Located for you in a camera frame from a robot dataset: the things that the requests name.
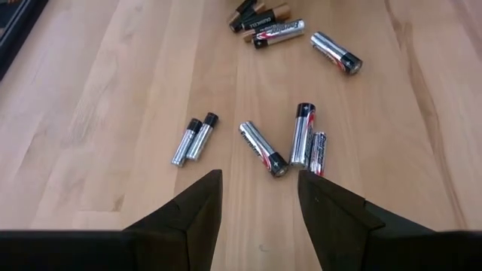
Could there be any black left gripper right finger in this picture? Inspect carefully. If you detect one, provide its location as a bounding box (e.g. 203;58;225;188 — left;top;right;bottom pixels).
297;169;436;271

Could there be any black copper battery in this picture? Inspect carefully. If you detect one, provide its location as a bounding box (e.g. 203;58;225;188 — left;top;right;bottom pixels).
228;0;258;24
229;2;267;33
242;26;267;43
240;3;291;31

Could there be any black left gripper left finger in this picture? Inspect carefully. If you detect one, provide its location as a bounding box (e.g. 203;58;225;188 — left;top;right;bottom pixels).
122;169;224;271

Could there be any silver AA battery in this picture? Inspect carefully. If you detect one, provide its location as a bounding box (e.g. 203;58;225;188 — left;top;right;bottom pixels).
308;131;328;177
252;19;306;50
288;102;316;169
310;31;363;75
238;120;289;178

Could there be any silver AAA battery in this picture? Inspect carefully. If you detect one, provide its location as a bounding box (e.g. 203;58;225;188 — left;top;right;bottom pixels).
171;117;203;168
185;111;219;162

